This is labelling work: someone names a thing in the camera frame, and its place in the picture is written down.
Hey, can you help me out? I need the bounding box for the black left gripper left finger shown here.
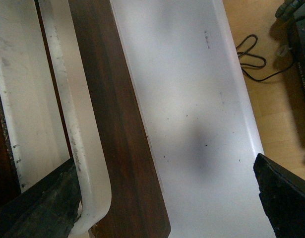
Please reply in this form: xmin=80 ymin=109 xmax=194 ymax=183
xmin=0 ymin=158 xmax=81 ymax=238

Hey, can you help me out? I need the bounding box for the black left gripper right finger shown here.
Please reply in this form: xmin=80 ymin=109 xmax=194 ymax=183
xmin=253 ymin=153 xmax=305 ymax=238

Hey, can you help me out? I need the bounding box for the black equipment base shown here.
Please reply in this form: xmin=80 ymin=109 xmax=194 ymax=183
xmin=275 ymin=0 xmax=305 ymax=149

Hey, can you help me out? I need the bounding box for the black cable on floor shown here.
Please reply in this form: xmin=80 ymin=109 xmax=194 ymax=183
xmin=235 ymin=34 xmax=296 ymax=82

